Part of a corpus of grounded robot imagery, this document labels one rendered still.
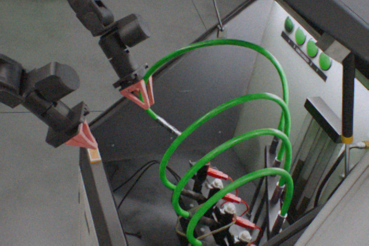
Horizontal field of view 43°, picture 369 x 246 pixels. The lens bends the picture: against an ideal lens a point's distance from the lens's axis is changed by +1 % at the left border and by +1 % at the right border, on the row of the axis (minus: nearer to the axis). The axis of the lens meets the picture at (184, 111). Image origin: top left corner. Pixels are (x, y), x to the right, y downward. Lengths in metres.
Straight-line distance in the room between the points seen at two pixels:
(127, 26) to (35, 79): 0.31
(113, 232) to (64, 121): 0.36
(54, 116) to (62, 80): 0.10
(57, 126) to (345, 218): 0.58
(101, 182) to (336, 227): 0.70
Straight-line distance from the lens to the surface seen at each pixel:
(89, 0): 1.18
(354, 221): 0.86
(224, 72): 1.48
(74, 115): 1.02
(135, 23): 1.14
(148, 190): 1.50
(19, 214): 2.52
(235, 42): 1.10
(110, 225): 1.25
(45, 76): 0.93
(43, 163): 2.74
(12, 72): 0.96
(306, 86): 1.30
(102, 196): 1.31
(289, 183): 1.00
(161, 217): 1.44
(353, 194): 0.86
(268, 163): 1.28
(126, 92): 1.18
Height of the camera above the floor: 1.94
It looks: 38 degrees down
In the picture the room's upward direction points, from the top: 11 degrees clockwise
